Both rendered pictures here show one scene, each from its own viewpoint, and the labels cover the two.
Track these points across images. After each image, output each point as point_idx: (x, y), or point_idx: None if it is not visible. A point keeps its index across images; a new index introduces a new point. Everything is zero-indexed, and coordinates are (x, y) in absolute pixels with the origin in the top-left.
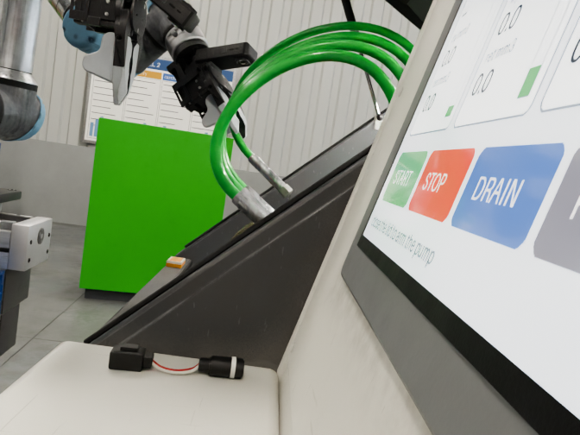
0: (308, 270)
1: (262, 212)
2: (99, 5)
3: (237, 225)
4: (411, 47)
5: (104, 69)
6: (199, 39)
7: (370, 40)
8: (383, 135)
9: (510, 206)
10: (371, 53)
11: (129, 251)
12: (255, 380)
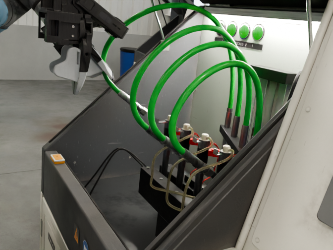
0: (248, 195)
1: (196, 157)
2: (67, 30)
3: (84, 122)
4: (216, 20)
5: (70, 74)
6: None
7: (213, 29)
8: (302, 133)
9: None
10: (230, 48)
11: None
12: None
